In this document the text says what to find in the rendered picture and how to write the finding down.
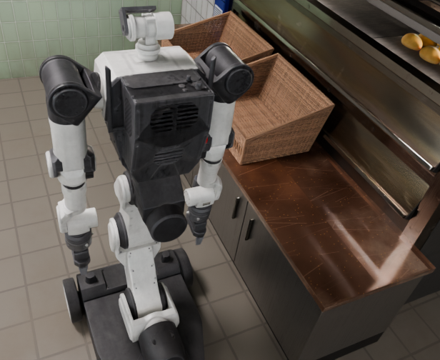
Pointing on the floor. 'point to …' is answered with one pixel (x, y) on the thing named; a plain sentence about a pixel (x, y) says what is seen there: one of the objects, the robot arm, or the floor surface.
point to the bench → (313, 251)
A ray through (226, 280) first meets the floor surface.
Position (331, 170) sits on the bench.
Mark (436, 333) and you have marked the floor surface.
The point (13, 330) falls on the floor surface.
